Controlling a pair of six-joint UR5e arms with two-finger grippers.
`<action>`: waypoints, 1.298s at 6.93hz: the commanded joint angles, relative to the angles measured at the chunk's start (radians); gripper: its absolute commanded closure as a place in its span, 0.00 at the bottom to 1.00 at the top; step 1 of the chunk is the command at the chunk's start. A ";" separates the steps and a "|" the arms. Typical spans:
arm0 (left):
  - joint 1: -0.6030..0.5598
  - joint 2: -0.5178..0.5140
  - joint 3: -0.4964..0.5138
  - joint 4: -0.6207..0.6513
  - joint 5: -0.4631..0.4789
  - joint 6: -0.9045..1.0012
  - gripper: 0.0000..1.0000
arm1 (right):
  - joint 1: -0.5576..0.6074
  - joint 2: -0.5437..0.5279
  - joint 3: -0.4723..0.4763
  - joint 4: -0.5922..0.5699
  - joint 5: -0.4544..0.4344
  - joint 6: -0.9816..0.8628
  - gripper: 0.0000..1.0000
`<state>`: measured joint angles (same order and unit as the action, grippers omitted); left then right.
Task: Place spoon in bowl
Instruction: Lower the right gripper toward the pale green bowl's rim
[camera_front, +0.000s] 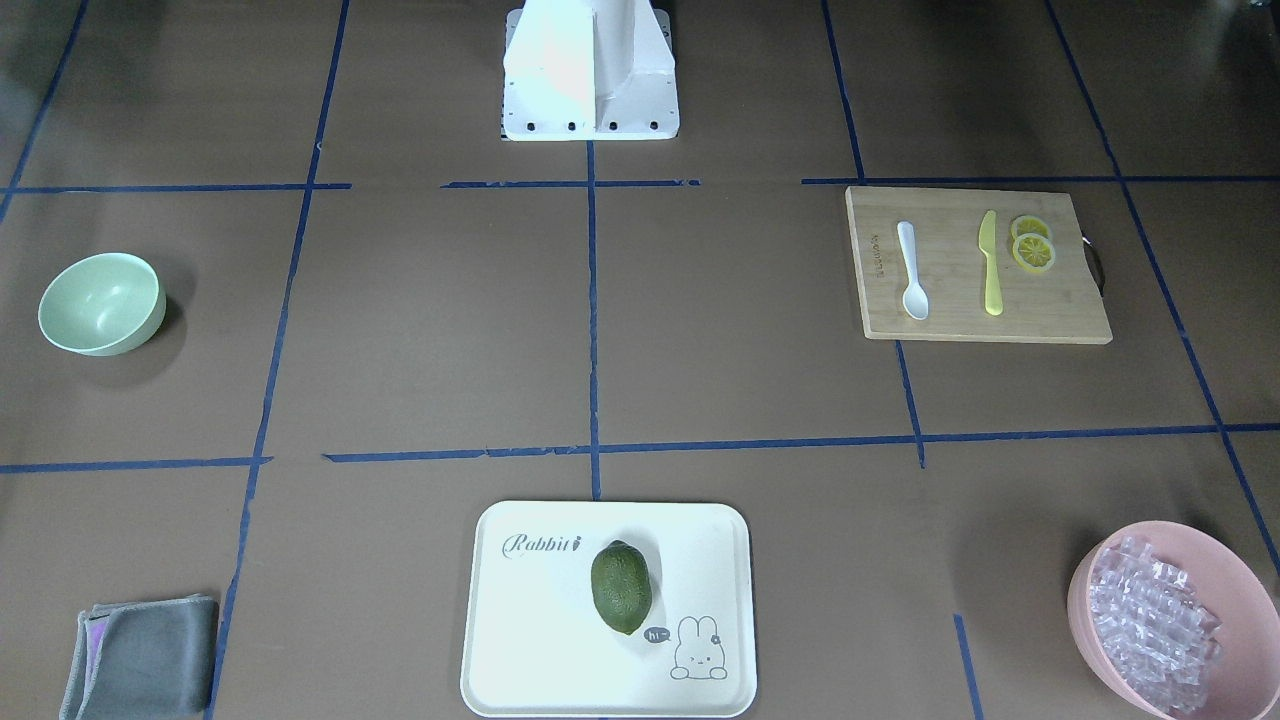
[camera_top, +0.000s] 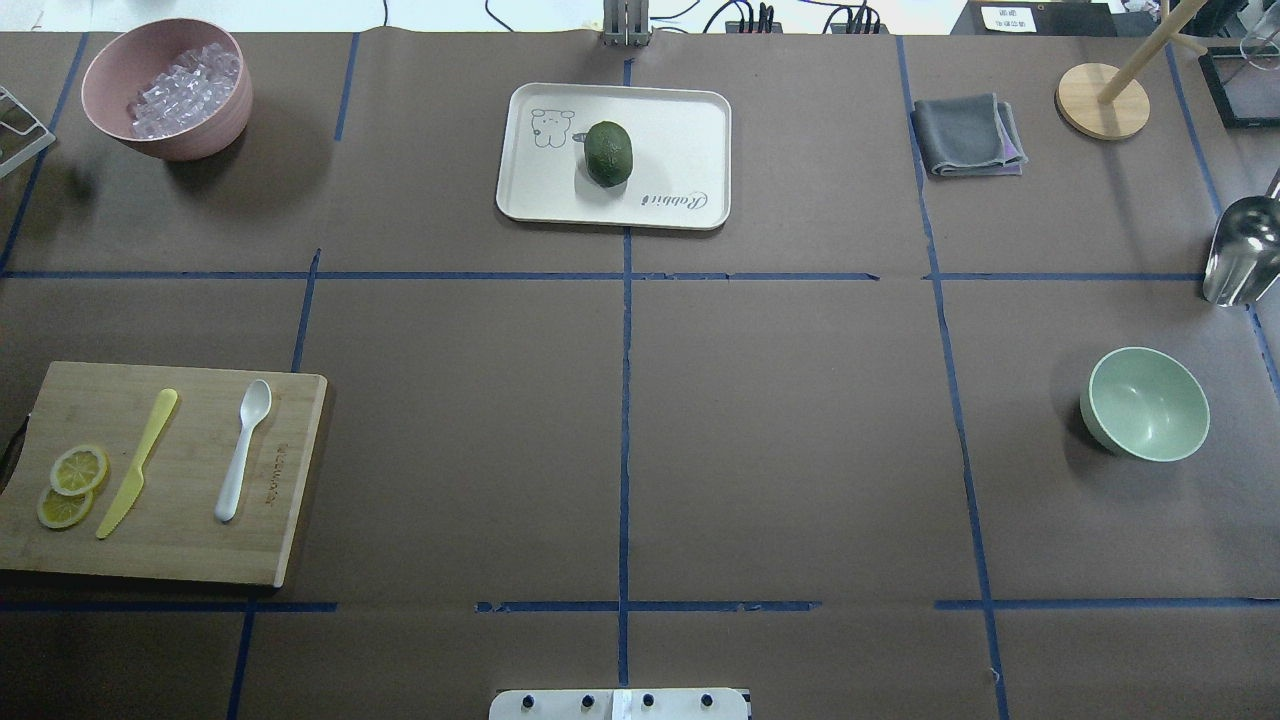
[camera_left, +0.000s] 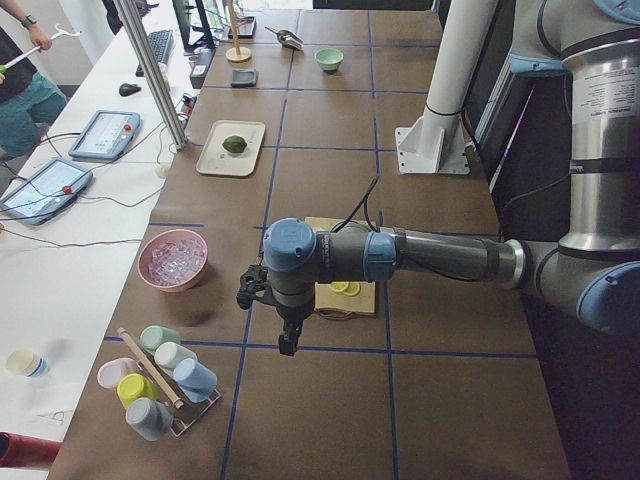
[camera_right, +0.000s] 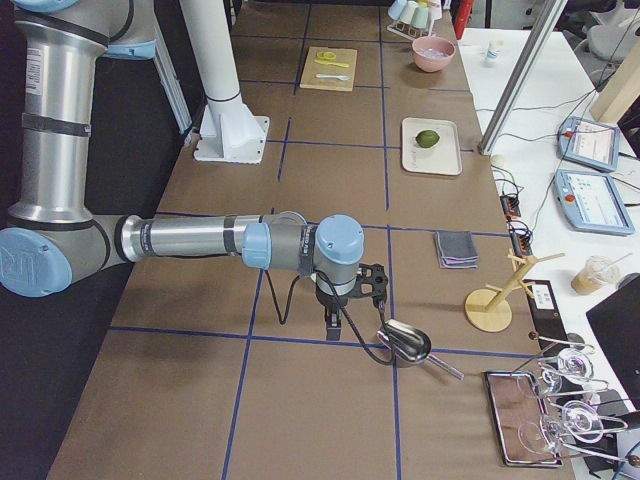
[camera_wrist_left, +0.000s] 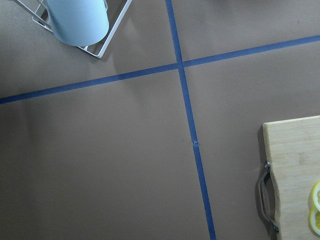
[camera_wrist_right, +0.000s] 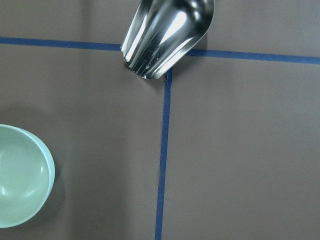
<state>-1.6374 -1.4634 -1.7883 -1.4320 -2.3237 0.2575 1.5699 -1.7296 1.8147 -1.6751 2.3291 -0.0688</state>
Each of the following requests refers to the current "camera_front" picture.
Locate white plastic spoon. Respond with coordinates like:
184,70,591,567
896,220,931,322

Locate light green bowl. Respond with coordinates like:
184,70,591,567
38,252,168,357

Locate pink bowl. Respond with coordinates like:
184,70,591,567
1065,521,1279,719

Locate green avocado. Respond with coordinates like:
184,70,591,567
590,539,653,635

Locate white rabbit tray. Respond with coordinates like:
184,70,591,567
460,500,758,719

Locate yellow plastic knife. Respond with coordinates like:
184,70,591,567
978,210,1004,316

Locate upper lemon slice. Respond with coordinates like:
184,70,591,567
1010,214,1053,241

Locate lemon slice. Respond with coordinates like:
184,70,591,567
1011,232,1057,274
1010,214,1053,241

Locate lower lemon slice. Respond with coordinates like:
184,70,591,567
1011,232,1057,274

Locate wooden cutting board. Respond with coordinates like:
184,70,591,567
845,186,1114,345

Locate grey folded cloth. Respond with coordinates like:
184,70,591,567
59,594,218,719

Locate clear ice cubes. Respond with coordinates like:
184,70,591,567
1088,536,1222,715

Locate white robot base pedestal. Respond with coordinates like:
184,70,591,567
500,1,681,142

